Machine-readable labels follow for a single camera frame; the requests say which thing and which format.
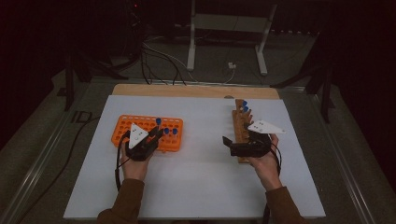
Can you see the white metal stand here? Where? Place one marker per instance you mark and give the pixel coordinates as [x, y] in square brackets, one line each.
[229, 23]

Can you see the white plug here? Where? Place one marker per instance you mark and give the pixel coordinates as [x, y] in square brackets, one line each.
[232, 65]

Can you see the wooden test tube rack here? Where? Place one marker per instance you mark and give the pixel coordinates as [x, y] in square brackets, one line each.
[239, 124]

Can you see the orange plastic test tube rack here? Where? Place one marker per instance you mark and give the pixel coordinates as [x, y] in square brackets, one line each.
[141, 121]

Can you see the aluminium frame rail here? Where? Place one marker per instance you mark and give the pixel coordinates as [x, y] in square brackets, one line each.
[40, 158]
[342, 161]

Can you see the white board sheet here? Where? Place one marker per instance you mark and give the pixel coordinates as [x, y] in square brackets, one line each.
[199, 180]

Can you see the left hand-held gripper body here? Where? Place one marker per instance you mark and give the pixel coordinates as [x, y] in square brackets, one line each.
[138, 149]

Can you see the black tripod stand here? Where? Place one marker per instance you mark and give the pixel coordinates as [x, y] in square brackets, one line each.
[325, 93]
[70, 84]

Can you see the person's left hand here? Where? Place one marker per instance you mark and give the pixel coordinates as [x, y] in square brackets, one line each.
[134, 169]

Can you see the blue-capped glass test tube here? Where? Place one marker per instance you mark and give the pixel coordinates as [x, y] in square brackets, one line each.
[175, 131]
[166, 130]
[158, 120]
[246, 109]
[244, 103]

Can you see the dark equipment rack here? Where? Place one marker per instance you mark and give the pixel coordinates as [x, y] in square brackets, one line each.
[135, 28]

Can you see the person's right hand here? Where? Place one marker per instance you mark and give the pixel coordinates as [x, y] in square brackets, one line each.
[266, 169]

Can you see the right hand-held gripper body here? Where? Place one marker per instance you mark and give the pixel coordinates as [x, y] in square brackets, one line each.
[249, 148]

